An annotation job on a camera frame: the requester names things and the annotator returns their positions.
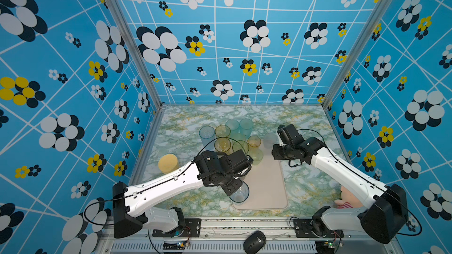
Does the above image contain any pink plush doll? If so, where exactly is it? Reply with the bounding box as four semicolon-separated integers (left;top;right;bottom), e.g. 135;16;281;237
334;186;363;209

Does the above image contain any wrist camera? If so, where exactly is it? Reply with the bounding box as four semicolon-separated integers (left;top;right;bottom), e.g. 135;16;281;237
277;124;305;149
228;150;254;177

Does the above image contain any amber cup front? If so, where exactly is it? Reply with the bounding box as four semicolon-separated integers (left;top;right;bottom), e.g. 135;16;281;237
214;138;231;154

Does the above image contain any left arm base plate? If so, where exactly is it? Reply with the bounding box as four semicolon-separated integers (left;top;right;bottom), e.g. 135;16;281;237
152;218;201;238

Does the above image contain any black computer mouse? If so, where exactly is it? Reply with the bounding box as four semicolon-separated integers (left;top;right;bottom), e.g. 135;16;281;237
243;230;267;254

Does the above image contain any small amber cup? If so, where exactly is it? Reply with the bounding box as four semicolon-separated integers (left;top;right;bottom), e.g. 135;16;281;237
247;135;262;149

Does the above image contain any amber cup back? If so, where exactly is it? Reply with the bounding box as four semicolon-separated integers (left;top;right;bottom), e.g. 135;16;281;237
215;125;231;138

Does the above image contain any blue-grey translucent cup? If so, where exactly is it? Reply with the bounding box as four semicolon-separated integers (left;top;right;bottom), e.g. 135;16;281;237
198;125;216;151

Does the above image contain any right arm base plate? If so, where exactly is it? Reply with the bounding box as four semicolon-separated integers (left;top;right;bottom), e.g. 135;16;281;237
289;217;344;240

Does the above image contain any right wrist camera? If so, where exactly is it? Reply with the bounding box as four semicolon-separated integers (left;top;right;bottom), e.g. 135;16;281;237
277;124;305;149

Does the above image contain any aluminium front frame rail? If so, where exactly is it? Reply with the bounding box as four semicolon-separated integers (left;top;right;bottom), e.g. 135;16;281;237
95;217;403;254

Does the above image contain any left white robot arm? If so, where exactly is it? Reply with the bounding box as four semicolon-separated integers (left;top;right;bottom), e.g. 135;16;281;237
113;150;254;239

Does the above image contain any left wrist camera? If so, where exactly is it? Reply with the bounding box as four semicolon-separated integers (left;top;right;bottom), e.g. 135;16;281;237
228;150;254;177

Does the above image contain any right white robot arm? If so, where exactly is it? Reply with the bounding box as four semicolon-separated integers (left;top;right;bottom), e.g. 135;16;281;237
271;137;408;244

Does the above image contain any light green cup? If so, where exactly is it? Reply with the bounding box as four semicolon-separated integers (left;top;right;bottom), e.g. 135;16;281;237
248;148;264;165

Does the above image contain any green translucent cup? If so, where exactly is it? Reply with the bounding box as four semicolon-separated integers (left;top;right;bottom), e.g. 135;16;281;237
232;140;250;155

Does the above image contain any clear colourless cup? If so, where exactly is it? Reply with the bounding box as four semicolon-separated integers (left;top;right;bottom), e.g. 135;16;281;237
262;133;279;149

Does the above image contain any grey-blue clear cup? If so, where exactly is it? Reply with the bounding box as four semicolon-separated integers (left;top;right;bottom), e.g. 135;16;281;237
230;182;250;205

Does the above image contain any teal cup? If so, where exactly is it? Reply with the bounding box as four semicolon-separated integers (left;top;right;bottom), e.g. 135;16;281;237
226;119;240;140
239;118;254;139

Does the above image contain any beige plastic tray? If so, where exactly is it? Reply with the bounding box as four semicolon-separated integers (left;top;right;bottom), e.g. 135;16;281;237
233;145;288;210

